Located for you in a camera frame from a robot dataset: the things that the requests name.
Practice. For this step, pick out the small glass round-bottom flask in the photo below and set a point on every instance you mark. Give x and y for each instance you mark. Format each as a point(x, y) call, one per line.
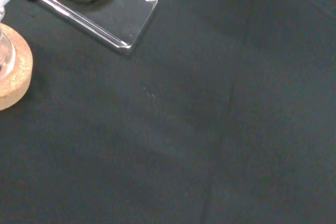
point(6, 56)

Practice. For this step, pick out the black bench cloth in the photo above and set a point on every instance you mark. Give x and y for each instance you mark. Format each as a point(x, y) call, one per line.
point(210, 129)

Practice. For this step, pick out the clear acrylic funnel stand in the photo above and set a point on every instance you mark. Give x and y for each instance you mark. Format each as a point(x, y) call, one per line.
point(115, 22)

